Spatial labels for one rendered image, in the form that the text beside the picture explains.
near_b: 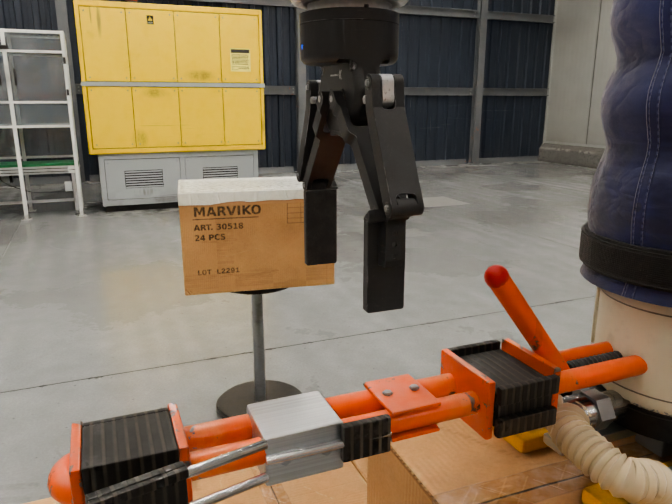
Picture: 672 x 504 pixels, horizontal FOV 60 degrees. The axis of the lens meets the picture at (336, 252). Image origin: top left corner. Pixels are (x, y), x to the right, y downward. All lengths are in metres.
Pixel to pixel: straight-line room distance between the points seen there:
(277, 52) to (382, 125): 11.08
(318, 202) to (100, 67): 7.23
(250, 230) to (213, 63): 5.70
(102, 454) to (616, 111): 0.57
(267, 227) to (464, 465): 1.69
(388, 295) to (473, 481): 0.33
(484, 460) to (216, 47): 7.39
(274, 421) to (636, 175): 0.43
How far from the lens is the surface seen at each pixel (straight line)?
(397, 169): 0.39
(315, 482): 1.37
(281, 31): 11.51
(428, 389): 0.59
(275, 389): 2.86
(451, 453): 0.75
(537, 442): 0.77
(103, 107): 7.71
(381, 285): 0.42
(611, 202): 0.68
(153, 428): 0.51
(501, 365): 0.63
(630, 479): 0.63
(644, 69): 0.66
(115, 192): 7.84
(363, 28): 0.44
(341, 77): 0.46
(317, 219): 0.54
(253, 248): 2.31
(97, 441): 0.51
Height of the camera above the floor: 1.35
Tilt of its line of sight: 14 degrees down
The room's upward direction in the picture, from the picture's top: straight up
